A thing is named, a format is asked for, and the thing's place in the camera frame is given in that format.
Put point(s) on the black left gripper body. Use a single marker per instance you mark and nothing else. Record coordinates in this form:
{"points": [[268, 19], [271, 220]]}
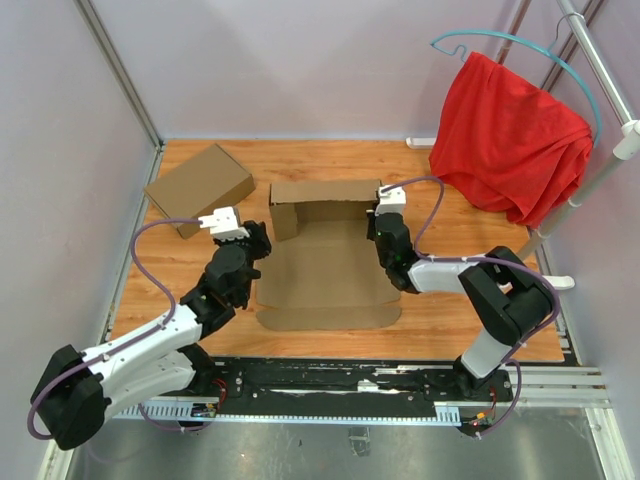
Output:
{"points": [[255, 246]]}

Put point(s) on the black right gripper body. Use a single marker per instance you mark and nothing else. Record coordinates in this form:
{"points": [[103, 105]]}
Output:
{"points": [[370, 231]]}

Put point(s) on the brown cardboard box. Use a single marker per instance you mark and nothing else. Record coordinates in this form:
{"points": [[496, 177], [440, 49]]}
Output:
{"points": [[323, 273], [210, 179]]}

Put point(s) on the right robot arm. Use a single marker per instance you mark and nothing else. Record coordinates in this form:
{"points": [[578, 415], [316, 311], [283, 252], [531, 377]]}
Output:
{"points": [[510, 300]]}

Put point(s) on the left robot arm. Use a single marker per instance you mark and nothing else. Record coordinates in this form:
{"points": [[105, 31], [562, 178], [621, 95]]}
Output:
{"points": [[79, 391]]}

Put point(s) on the folded brown cardboard box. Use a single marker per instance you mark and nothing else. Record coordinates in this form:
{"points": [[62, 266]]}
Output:
{"points": [[210, 179]]}

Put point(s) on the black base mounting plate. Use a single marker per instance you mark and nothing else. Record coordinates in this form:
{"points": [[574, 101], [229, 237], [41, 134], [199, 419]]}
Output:
{"points": [[327, 381]]}

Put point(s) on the red cloth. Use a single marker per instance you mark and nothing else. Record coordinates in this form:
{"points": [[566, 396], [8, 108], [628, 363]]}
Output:
{"points": [[507, 146]]}

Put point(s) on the teal clothes hanger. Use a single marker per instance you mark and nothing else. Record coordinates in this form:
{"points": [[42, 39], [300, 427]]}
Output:
{"points": [[461, 51]]}

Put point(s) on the white clothes rack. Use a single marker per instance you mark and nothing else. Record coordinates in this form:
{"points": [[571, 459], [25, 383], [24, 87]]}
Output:
{"points": [[563, 88]]}

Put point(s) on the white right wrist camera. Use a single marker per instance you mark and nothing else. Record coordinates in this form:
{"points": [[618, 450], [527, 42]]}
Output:
{"points": [[390, 199]]}

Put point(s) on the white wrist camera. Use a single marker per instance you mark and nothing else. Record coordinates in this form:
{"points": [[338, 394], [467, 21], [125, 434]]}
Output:
{"points": [[224, 224], [390, 199]]}

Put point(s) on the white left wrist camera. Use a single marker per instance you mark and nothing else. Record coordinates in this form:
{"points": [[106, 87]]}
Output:
{"points": [[224, 224]]}

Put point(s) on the grey slotted cable duct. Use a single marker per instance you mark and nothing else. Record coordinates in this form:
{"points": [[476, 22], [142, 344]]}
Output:
{"points": [[297, 410]]}

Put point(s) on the aluminium frame rail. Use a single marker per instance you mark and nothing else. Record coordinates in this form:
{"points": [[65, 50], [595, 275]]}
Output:
{"points": [[560, 425]]}

